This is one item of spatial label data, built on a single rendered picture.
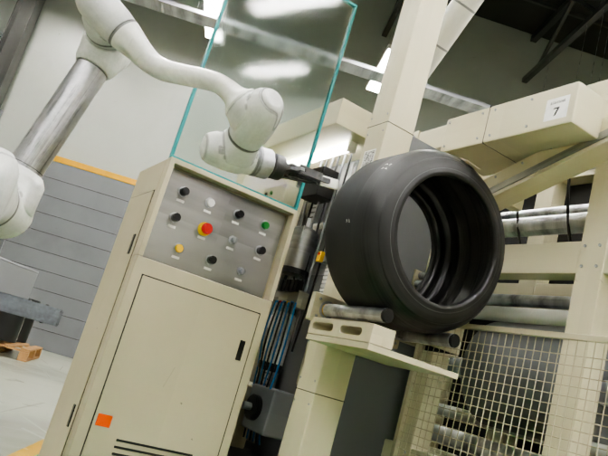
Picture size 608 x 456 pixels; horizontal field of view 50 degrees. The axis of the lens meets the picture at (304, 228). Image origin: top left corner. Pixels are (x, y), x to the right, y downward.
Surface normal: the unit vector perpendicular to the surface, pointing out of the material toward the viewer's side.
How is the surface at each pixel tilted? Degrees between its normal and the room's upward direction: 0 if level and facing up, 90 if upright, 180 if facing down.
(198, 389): 90
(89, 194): 90
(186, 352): 90
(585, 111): 90
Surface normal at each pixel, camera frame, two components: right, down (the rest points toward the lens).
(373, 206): -0.26, -0.32
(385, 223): 0.33, -0.10
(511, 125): -0.82, -0.35
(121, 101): 0.13, -0.19
